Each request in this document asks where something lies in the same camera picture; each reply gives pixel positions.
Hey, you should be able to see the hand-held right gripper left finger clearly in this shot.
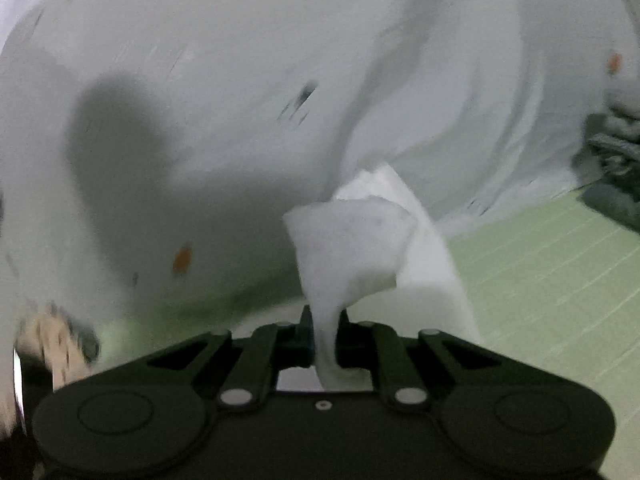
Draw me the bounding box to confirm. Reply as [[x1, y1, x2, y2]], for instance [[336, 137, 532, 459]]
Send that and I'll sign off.
[[100, 305, 316, 413]]

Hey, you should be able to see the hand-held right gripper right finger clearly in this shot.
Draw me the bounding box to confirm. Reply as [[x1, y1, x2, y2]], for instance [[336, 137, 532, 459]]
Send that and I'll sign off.
[[334, 310, 546, 413]]

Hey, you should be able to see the white shirt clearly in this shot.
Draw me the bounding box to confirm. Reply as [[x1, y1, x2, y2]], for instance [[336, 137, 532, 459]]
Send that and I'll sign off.
[[282, 162, 483, 393]]

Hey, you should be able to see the beige spotted cloth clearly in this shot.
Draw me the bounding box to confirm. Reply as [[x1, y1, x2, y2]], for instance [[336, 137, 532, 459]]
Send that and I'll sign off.
[[15, 302, 101, 391]]

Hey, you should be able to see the carrot print quilt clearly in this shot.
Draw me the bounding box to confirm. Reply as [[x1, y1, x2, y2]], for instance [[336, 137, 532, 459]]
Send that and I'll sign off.
[[0, 0, 640, 341]]

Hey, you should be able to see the dark grey cloth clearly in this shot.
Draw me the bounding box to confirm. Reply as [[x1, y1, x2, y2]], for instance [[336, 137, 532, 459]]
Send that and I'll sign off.
[[572, 87, 640, 233]]

